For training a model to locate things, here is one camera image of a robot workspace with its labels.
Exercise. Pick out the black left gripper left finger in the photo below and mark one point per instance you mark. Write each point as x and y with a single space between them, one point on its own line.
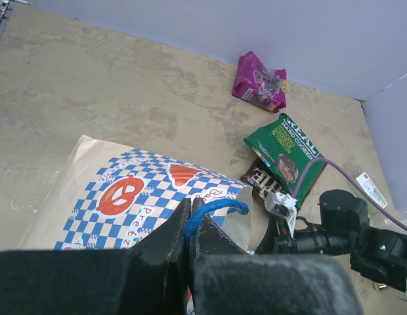
151 277

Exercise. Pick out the green snack box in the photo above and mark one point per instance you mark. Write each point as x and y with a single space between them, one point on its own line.
285 149

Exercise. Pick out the purple candy snack bag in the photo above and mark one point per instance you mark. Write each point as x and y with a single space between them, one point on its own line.
259 85

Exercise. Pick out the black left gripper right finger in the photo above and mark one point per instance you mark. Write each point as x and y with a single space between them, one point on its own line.
227 280

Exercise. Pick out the blue checkered paper bag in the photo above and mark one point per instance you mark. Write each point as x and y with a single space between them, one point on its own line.
110 196

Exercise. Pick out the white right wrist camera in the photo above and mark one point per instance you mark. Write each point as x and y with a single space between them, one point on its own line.
282 205

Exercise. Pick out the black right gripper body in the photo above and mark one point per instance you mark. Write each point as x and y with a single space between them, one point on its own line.
277 238

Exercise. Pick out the brown sea salt chips bag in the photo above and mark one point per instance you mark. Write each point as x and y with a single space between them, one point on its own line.
262 181

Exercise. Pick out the small green white box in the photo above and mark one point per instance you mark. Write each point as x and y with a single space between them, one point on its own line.
371 189

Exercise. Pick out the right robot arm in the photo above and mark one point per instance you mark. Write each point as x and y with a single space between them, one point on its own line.
377 254

